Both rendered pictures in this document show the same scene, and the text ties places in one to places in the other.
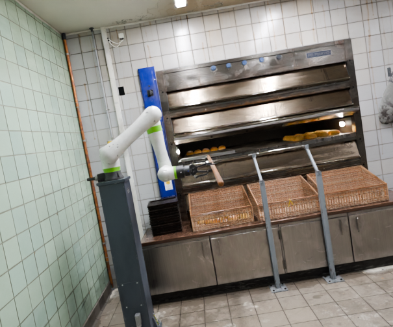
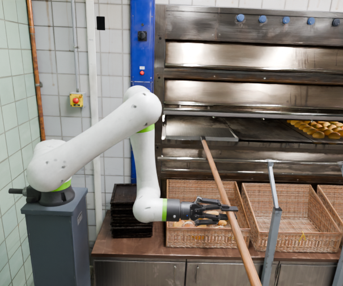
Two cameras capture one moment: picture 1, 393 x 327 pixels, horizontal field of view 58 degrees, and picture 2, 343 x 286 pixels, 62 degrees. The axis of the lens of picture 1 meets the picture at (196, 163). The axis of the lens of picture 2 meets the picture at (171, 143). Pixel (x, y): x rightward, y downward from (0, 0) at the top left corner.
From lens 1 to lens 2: 1.56 m
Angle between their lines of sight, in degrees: 13
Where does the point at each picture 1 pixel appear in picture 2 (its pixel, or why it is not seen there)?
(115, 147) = (59, 167)
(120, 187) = (64, 222)
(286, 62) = (342, 33)
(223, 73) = (252, 29)
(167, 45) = not seen: outside the picture
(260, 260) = not seen: outside the picture
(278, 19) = not seen: outside the picture
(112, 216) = (44, 261)
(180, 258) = (143, 278)
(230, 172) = (225, 164)
